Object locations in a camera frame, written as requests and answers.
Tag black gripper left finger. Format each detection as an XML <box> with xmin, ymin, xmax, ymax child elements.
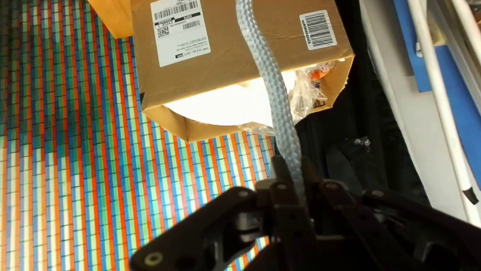
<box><xmin>269</xmin><ymin>153</ymin><xmax>290</xmax><ymax>198</ymax></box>

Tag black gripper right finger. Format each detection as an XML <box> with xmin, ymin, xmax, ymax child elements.
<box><xmin>301</xmin><ymin>159</ymin><xmax>328</xmax><ymax>198</ymax></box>

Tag white rope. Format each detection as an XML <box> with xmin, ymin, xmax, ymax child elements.
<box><xmin>234</xmin><ymin>0</ymin><xmax>310</xmax><ymax>204</ymax></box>

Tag black curtain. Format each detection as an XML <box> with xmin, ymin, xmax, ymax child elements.
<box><xmin>295</xmin><ymin>0</ymin><xmax>433</xmax><ymax>207</ymax></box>

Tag cardboard box white labels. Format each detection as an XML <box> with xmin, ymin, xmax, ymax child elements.
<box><xmin>131</xmin><ymin>0</ymin><xmax>356</xmax><ymax>143</ymax></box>

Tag white thin pole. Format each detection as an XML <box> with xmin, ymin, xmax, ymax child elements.
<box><xmin>449</xmin><ymin>0</ymin><xmax>481</xmax><ymax>51</ymax></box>
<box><xmin>404</xmin><ymin>0</ymin><xmax>481</xmax><ymax>228</ymax></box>

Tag multicolour striped backdrop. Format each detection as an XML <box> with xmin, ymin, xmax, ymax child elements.
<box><xmin>0</xmin><ymin>0</ymin><xmax>283</xmax><ymax>271</ymax></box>

